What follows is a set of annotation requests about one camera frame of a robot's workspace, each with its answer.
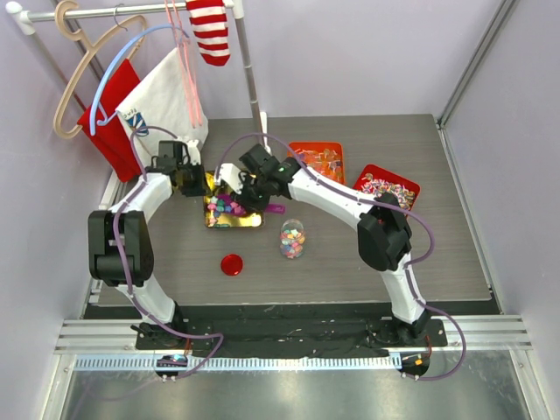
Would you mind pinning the blue clothes hanger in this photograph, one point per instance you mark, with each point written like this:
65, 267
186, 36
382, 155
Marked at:
93, 124

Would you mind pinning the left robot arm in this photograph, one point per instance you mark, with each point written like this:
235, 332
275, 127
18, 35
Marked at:
120, 252

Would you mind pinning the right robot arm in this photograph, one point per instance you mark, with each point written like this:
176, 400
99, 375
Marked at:
383, 232

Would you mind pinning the red cloth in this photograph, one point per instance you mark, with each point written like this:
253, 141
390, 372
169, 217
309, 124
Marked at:
111, 140

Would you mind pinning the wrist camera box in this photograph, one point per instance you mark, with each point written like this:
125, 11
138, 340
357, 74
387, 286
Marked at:
228, 174
192, 149

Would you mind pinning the wooden clothes hanger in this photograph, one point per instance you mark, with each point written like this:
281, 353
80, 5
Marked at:
91, 49

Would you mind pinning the pink wire hanger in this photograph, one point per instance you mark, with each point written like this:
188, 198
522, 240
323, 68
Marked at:
188, 78

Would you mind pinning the purple plastic scoop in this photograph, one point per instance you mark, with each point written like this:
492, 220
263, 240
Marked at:
275, 208

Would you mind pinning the white clothes rack stand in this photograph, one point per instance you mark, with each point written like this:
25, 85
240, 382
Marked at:
25, 21

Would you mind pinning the red lollipop box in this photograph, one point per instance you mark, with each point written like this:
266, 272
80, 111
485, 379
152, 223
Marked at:
377, 181

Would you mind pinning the orange candy box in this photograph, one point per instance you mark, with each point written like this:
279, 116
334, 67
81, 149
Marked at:
326, 158

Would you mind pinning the red jar lid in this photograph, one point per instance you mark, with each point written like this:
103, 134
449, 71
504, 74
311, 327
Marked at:
231, 265

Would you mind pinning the aluminium rail frame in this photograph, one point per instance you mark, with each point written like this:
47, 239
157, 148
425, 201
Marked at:
484, 372

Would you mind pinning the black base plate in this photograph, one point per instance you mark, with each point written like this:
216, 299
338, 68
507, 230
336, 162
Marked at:
293, 331

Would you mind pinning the gold tin of star candies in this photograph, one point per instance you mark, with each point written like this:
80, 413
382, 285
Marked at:
215, 219

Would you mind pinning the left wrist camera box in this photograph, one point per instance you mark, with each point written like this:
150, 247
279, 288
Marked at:
192, 149

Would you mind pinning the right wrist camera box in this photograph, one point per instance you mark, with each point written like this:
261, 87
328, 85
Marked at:
228, 174

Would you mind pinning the clear plastic jar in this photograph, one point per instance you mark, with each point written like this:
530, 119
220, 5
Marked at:
292, 239

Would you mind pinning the white cloth bag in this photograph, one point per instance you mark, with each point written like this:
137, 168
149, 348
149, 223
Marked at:
159, 101

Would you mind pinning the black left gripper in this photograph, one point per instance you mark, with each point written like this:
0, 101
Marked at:
199, 190

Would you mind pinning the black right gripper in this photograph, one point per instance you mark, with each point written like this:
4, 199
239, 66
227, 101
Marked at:
247, 201

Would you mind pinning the red white striped sock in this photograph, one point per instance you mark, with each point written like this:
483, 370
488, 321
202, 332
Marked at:
209, 24

